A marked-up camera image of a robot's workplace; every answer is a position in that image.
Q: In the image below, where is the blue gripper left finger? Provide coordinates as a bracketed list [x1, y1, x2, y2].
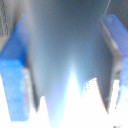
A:
[0, 13, 34, 123]

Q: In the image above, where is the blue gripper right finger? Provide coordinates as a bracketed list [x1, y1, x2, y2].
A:
[100, 13, 128, 113]

